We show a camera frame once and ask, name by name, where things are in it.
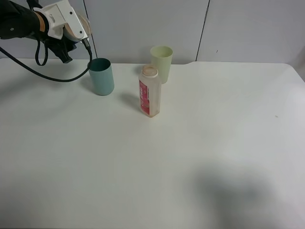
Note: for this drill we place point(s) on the clear bottle with pink label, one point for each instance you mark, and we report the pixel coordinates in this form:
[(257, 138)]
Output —
[(150, 90)]

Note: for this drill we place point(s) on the teal plastic cup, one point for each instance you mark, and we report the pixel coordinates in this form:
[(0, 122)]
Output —
[(101, 76)]

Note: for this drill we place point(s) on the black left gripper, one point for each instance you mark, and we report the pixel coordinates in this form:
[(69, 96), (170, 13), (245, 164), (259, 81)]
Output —
[(47, 27)]

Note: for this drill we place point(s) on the pale green plastic cup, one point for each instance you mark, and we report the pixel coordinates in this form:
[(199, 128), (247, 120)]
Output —
[(161, 58)]

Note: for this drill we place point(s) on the blue sleeved paper cup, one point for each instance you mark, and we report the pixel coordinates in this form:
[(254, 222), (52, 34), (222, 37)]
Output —
[(77, 29)]

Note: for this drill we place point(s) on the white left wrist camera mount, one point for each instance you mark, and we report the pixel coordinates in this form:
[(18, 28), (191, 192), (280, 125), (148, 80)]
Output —
[(66, 10)]

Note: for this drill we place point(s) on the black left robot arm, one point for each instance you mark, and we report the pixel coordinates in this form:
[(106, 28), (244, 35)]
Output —
[(17, 21)]

